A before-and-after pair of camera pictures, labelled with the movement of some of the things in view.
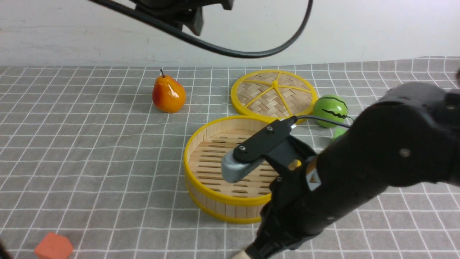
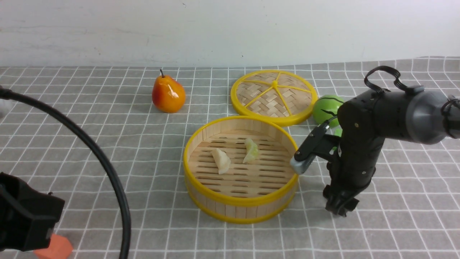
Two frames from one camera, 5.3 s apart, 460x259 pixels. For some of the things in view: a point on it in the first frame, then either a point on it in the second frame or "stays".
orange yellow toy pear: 168,96 stays
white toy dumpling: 242,255 to 222,160
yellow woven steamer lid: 277,94 stays
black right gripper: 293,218 to 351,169
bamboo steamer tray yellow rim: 240,201 stays
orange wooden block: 54,246 stays
